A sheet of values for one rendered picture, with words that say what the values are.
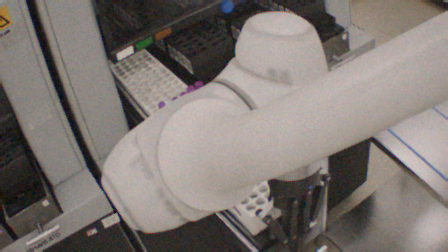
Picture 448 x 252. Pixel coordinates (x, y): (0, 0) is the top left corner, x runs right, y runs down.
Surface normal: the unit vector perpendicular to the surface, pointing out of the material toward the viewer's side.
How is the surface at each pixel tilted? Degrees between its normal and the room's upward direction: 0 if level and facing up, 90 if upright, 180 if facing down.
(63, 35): 90
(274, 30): 8
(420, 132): 0
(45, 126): 90
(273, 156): 81
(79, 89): 90
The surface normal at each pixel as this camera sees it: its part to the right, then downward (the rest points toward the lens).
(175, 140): -0.36, -0.28
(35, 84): 0.55, 0.49
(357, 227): -0.15, -0.73
